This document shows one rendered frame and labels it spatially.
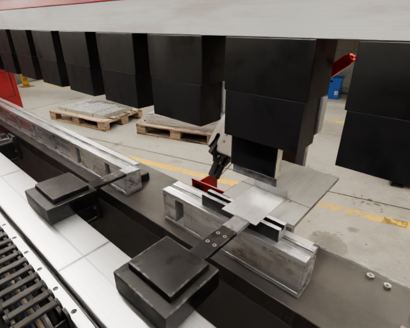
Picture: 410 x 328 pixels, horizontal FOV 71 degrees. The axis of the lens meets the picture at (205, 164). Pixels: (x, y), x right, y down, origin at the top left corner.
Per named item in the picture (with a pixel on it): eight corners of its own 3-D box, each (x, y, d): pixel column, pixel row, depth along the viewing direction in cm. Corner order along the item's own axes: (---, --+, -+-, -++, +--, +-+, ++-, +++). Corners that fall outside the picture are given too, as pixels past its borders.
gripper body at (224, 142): (242, 118, 84) (226, 153, 85) (219, 106, 76) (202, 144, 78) (261, 125, 78) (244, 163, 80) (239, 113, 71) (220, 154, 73)
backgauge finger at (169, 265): (267, 238, 55) (270, 217, 53) (167, 338, 38) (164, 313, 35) (219, 214, 62) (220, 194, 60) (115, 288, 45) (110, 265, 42)
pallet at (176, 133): (237, 127, 417) (238, 118, 411) (217, 147, 351) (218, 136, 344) (166, 118, 460) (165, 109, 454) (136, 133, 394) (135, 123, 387)
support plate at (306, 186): (338, 180, 74) (339, 177, 74) (293, 229, 57) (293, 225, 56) (276, 161, 85) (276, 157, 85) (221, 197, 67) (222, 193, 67)
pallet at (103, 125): (142, 117, 463) (142, 108, 457) (105, 131, 401) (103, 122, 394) (91, 107, 516) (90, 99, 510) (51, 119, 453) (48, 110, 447)
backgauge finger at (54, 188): (150, 179, 76) (149, 163, 74) (51, 226, 59) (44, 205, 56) (124, 166, 83) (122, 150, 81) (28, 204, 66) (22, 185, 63)
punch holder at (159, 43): (228, 118, 62) (231, 34, 54) (202, 127, 56) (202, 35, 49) (179, 106, 71) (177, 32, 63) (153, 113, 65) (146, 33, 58)
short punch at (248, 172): (278, 185, 55) (284, 138, 50) (273, 189, 53) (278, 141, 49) (235, 169, 61) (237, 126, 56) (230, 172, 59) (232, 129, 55)
